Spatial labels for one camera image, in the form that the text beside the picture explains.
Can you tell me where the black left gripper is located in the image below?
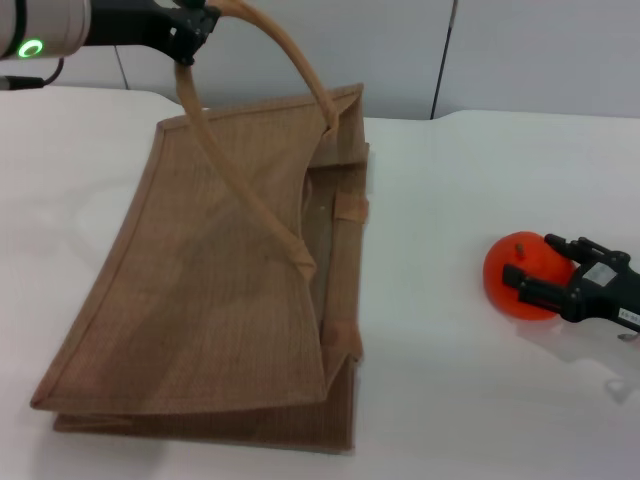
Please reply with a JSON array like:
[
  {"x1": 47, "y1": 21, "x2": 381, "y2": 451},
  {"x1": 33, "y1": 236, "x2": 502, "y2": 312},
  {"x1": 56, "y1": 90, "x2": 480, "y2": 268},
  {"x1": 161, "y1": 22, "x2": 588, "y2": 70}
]
[{"x1": 85, "y1": 0, "x2": 222, "y2": 67}]

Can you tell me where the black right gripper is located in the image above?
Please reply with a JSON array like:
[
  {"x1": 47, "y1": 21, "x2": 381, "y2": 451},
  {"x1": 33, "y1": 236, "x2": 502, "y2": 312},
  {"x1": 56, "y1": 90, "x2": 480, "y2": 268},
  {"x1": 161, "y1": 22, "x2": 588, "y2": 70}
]
[{"x1": 501, "y1": 232, "x2": 640, "y2": 335}]

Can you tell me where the brown jute handbag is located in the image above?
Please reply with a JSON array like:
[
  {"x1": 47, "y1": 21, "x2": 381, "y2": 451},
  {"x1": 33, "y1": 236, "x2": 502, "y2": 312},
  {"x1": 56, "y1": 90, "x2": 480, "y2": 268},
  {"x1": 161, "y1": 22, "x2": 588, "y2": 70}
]
[{"x1": 29, "y1": 0, "x2": 374, "y2": 456}]

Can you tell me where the black arm connector cable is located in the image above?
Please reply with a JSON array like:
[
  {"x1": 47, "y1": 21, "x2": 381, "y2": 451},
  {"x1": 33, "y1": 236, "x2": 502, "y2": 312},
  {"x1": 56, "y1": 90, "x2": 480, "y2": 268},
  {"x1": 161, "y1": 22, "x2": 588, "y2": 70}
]
[{"x1": 0, "y1": 55, "x2": 66, "y2": 92}]

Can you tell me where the orange fruit with stem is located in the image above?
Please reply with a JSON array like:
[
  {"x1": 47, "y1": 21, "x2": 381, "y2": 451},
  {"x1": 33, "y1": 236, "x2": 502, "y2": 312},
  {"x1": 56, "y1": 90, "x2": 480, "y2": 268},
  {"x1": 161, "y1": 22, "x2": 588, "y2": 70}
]
[{"x1": 481, "y1": 230, "x2": 576, "y2": 321}]

